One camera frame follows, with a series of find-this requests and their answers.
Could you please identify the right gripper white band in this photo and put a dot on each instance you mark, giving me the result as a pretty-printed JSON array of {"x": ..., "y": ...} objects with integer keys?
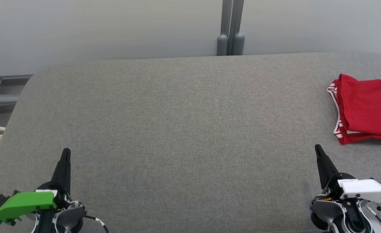
[{"x": 368, "y": 189}]

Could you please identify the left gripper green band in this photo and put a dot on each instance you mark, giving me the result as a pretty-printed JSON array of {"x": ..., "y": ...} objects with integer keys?
[{"x": 22, "y": 204}]

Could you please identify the red basketball jersey white sleeves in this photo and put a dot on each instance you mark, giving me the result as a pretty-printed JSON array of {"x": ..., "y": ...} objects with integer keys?
[{"x": 368, "y": 103}]

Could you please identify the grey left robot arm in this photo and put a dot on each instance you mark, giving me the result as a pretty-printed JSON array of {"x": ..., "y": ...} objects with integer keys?
[{"x": 69, "y": 218}]

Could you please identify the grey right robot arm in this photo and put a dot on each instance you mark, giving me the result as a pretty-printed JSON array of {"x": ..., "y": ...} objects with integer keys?
[{"x": 326, "y": 210}]

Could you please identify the grey metal partition post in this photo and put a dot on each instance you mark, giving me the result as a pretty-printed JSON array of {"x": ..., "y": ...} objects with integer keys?
[{"x": 231, "y": 29}]

